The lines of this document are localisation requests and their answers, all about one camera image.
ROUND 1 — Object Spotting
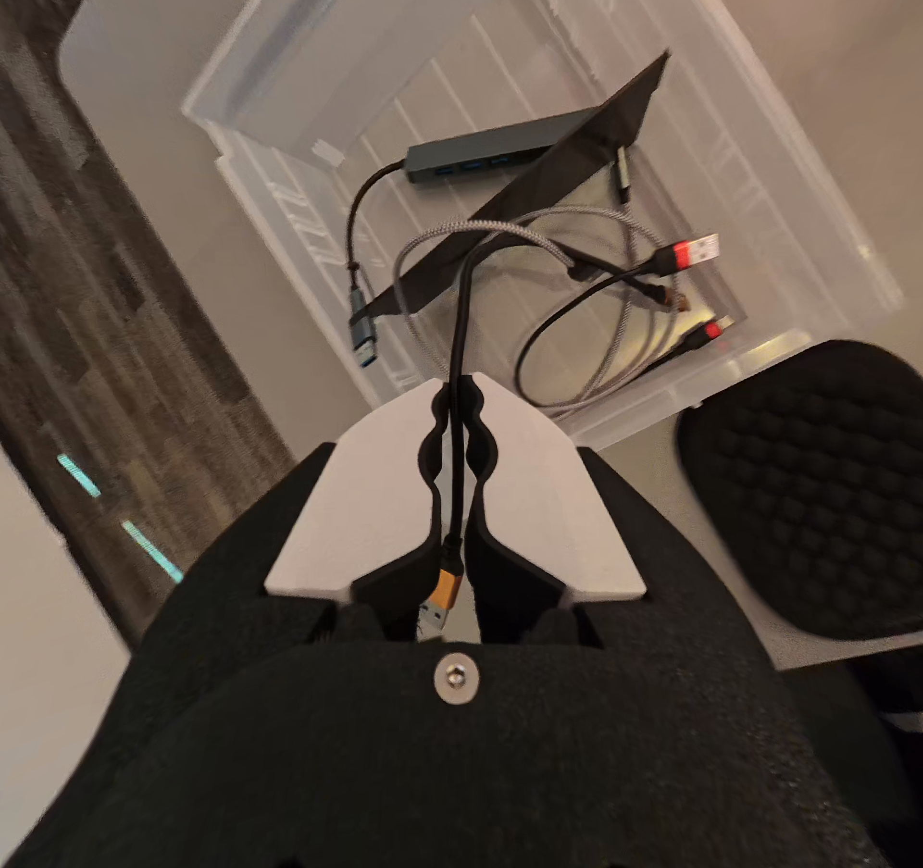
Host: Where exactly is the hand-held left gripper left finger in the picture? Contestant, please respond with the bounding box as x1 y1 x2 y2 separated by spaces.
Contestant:
264 376 449 606

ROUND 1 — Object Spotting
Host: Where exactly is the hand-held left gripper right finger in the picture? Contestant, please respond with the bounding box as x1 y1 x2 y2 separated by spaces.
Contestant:
461 372 648 604

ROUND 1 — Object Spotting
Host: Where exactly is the black cable gold plug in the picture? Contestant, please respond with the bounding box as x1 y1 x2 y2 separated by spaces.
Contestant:
417 230 693 644

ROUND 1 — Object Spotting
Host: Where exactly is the black cable red-ringed plug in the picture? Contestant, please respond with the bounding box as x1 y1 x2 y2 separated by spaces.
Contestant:
514 232 738 409

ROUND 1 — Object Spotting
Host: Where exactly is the grey braided USB cable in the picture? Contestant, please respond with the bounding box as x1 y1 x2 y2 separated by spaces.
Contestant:
391 146 686 423

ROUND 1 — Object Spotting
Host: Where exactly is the clear plastic bin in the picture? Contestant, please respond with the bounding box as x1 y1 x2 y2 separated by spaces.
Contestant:
180 0 906 451

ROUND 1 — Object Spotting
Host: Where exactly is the black textured wrist rest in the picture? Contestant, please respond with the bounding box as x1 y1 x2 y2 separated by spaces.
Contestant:
676 339 923 642

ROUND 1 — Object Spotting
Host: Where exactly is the black divider strip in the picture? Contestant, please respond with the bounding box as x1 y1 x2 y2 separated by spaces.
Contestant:
364 50 672 317

